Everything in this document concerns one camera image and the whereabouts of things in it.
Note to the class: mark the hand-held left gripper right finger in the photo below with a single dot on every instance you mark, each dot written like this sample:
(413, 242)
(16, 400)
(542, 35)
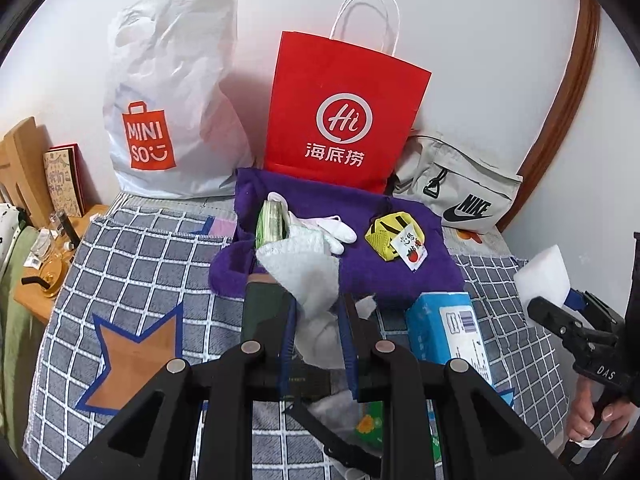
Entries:
(348, 347)

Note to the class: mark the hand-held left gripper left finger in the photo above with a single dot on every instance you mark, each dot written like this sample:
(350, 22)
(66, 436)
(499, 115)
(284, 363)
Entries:
(286, 350)

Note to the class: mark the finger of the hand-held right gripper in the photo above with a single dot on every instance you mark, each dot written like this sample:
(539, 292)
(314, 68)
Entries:
(550, 317)
(576, 300)

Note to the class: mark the white sponge block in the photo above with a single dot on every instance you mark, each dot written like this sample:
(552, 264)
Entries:
(542, 275)

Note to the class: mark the pale mesh cloth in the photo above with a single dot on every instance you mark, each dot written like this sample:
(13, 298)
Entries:
(310, 280)

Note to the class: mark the green snack packet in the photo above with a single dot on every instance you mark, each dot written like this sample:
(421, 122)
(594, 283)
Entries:
(369, 420)

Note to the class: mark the yellow mesh pouch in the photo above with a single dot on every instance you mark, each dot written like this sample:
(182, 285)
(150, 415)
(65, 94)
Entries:
(385, 237)

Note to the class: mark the green tissue pack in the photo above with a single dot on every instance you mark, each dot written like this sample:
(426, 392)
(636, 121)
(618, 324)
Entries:
(270, 222)

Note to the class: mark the person's right hand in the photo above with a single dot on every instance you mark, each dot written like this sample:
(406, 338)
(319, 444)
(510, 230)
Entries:
(582, 415)

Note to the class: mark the dark green tin box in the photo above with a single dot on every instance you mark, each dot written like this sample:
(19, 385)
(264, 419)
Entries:
(260, 315)

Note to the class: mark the purple towel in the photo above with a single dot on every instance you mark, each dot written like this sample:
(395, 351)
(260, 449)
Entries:
(360, 270)

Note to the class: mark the blue tissue box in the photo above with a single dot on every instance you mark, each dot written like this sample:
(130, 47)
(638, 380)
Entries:
(435, 330)

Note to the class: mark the grey checkered blanket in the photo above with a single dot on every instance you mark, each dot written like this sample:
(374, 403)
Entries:
(150, 270)

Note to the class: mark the grey waist bag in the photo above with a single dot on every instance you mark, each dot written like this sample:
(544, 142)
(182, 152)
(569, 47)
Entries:
(450, 175)

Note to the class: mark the wooden nightstand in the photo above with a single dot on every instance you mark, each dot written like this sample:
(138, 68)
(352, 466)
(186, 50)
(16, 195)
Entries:
(55, 300)

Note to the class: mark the amber glass dish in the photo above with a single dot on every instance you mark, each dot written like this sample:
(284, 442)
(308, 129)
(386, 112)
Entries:
(52, 270)

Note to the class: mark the small black bottle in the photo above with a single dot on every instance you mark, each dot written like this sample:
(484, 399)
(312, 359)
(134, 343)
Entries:
(67, 230)

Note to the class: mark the small white packet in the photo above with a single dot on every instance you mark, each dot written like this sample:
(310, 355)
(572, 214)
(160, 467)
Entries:
(34, 261)

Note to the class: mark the red paper bag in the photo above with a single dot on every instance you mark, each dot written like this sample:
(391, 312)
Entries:
(310, 80)

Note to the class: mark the green blanket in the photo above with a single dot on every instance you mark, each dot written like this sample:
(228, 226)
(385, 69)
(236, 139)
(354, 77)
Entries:
(15, 320)

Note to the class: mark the illustrated hardcover book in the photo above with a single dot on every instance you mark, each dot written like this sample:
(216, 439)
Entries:
(62, 182)

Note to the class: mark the white dotted pillow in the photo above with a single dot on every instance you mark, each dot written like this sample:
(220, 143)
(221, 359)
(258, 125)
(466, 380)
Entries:
(10, 230)

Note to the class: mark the white plastic shopping bag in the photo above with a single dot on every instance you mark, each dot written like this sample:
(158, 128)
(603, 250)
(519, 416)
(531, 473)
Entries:
(170, 60)

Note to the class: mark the wooden headboard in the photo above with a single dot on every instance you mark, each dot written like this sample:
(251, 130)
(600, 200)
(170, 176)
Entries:
(25, 170)

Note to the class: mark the brown wooden door frame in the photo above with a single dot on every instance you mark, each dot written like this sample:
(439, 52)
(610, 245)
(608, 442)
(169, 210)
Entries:
(565, 100)

